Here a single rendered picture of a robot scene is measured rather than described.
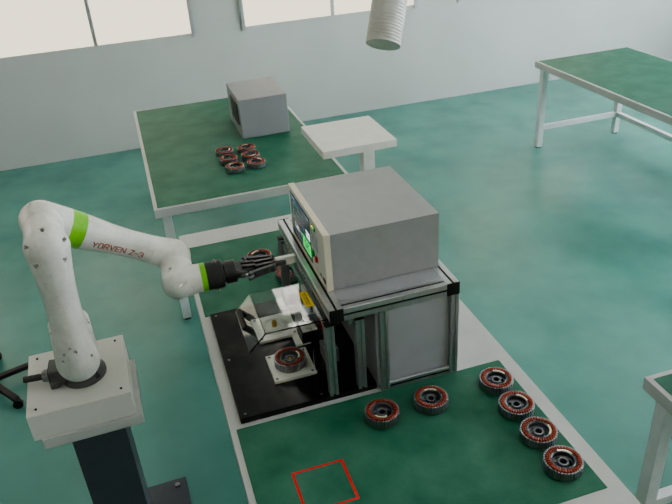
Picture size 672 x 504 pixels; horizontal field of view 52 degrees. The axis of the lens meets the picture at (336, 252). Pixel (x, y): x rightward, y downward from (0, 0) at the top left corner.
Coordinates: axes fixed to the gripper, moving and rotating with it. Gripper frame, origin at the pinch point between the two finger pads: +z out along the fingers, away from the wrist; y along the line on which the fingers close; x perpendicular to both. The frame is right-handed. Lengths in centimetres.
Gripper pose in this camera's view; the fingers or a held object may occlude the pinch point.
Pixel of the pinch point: (285, 260)
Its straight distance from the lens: 230.3
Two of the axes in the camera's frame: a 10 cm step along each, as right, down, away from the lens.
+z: 9.5, -2.0, 2.3
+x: -0.6, -8.7, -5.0
